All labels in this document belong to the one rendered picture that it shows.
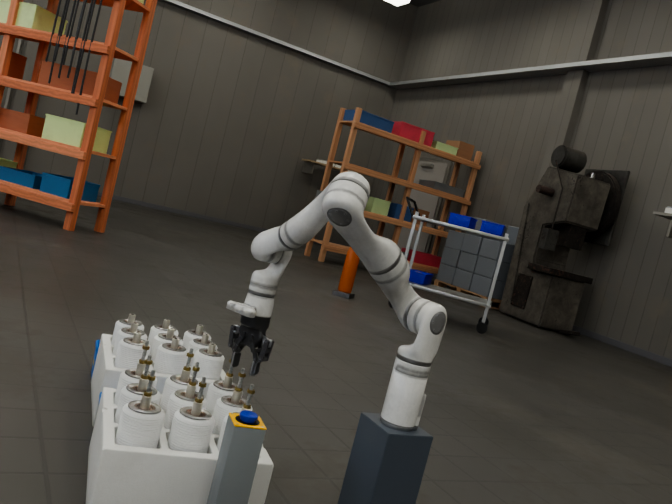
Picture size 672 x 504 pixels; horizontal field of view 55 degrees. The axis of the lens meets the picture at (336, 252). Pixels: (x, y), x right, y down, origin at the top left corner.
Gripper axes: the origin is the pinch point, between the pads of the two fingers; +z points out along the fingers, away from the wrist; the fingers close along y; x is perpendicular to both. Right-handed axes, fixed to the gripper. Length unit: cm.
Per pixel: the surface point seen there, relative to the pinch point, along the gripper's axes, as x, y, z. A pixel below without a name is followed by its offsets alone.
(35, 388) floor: 8, 78, 35
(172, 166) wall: -645, 860, -41
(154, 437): 25.8, -1.5, 14.7
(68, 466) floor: 26, 27, 34
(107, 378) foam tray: 6.4, 45.5, 19.4
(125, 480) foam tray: 32.2, -2.6, 23.1
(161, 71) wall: -595, 884, -202
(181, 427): 21.3, -4.5, 11.7
